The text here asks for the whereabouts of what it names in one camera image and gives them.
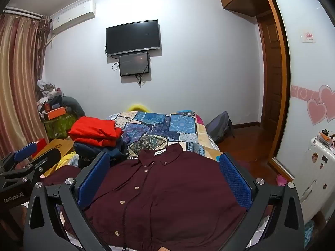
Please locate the maroon button-up shirt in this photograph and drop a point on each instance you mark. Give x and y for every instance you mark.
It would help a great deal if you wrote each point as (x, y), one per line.
(170, 188)

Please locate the white ribbed suitcase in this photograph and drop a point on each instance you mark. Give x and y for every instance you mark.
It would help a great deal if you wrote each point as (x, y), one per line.
(316, 177)

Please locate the pink clog shoe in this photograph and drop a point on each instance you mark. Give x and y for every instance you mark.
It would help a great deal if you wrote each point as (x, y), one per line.
(281, 180)

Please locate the white air conditioner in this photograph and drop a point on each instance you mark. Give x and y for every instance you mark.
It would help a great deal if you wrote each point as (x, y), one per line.
(73, 17)

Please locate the wall-mounted black television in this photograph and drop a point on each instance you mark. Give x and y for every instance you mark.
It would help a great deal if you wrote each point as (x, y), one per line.
(132, 38)

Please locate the orange box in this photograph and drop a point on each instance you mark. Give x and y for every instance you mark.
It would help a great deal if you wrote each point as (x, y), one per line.
(53, 113)

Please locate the pile of household clutter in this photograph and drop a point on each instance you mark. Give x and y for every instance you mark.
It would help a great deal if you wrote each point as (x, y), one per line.
(48, 91)

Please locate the green storage box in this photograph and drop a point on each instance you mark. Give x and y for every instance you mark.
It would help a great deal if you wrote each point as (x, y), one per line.
(59, 126)

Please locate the red folded garment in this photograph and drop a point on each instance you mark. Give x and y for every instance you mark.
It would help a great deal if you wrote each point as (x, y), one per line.
(91, 129)

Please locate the navy folded garment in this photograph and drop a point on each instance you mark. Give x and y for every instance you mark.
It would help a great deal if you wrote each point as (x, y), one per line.
(89, 151)

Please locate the teal cloth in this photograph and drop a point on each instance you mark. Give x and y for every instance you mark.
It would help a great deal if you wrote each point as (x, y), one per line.
(308, 230)

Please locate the striped pink curtain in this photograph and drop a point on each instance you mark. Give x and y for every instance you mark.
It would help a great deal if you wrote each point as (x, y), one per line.
(15, 83)

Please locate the small items on suitcase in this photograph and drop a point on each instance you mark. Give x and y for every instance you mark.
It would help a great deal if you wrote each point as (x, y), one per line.
(324, 137)

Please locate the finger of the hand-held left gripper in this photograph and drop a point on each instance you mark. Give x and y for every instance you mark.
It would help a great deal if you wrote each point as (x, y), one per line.
(48, 159)
(24, 152)

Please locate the small black monitor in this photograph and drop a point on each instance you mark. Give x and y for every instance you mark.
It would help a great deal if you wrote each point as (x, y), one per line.
(134, 64)

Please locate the dark grey cushion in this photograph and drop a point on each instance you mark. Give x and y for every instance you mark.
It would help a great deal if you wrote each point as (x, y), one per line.
(74, 106)

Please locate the grey backpack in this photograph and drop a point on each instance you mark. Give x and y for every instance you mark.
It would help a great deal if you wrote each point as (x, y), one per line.
(218, 126)

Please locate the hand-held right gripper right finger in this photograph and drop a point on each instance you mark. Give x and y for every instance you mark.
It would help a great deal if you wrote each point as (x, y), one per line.
(235, 185)

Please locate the patchwork bed blanket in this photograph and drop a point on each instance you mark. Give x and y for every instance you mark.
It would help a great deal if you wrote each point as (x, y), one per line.
(162, 125)

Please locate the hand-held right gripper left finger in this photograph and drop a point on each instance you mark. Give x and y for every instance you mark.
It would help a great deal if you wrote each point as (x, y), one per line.
(94, 181)

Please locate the yellow cloth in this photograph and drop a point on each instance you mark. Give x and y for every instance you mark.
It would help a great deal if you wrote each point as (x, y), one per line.
(66, 160)

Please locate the red and white door label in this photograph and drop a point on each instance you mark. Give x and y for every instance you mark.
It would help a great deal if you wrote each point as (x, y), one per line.
(309, 37)

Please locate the brown wooden door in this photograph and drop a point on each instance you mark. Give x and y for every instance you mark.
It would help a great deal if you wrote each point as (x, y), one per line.
(269, 70)

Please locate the wardrobe sliding door with hearts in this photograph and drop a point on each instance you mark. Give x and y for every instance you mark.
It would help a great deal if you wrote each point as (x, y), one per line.
(306, 65)

